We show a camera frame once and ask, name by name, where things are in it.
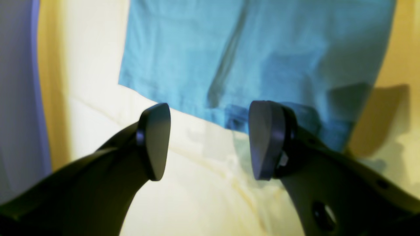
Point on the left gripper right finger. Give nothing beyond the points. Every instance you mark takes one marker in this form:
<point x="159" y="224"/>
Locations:
<point x="332" y="194"/>

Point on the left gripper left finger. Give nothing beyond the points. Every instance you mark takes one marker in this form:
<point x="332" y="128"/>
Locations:
<point x="91" y="196"/>

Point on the green T-shirt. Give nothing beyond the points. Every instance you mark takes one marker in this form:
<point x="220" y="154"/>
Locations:
<point x="212" y="58"/>

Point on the yellow tablecloth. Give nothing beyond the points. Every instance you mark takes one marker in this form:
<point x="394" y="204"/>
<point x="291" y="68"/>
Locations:
<point x="208" y="188"/>

